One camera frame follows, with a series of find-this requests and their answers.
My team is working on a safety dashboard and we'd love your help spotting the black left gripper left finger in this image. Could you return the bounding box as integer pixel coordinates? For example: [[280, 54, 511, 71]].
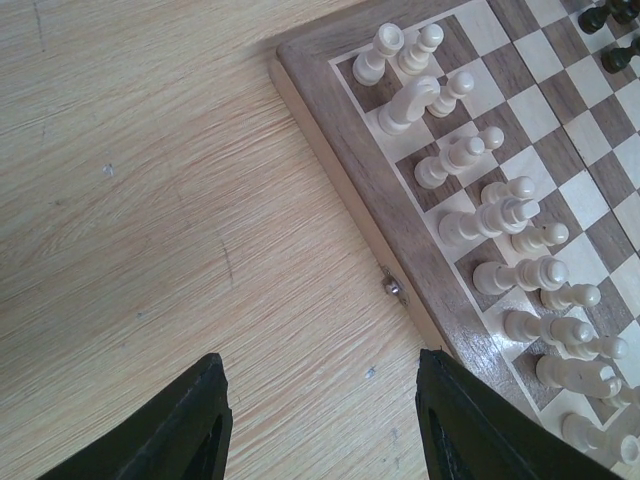
[[41, 353, 233, 479]]

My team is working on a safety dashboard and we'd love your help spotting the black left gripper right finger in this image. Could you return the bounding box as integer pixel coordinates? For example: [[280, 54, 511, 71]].
[[415, 349, 619, 479]]

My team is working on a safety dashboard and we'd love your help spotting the wooden chess board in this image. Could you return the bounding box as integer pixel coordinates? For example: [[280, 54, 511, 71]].
[[270, 1, 639, 479]]

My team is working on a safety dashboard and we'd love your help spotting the white chess rook near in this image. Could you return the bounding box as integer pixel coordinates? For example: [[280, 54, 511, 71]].
[[561, 413, 639, 466]]

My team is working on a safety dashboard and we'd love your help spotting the white chess rook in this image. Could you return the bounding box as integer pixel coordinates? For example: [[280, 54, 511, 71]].
[[352, 23, 404, 86], [561, 413, 639, 466]]

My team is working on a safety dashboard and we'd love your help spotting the white chess bishop near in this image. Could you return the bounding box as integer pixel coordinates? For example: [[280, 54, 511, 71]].
[[503, 311, 596, 349]]

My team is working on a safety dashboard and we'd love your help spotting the white chess bishop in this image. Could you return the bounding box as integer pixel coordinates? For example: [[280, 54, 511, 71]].
[[414, 136, 486, 189], [503, 311, 596, 349]]

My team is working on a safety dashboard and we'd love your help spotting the white chess knight near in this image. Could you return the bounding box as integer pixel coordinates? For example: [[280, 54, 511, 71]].
[[535, 355, 622, 399]]

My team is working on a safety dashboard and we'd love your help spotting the white chess knight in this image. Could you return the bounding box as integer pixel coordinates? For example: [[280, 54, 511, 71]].
[[378, 75, 440, 135], [535, 355, 622, 399]]

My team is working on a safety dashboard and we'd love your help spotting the white chess queen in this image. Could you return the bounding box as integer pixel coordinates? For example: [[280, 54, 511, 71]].
[[473, 256, 569, 295]]

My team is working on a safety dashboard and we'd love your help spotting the white chess king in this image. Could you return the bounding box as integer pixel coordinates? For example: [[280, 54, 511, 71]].
[[438, 196, 540, 245]]

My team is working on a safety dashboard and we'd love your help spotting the white chess bishop far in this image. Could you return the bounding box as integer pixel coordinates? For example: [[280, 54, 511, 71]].
[[414, 136, 486, 189]]

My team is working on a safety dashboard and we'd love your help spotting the white chess knight far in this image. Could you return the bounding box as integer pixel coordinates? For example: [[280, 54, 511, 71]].
[[378, 75, 440, 135]]

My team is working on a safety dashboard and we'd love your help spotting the white chess rook far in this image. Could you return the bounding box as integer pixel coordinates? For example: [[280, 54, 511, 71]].
[[352, 23, 404, 86]]

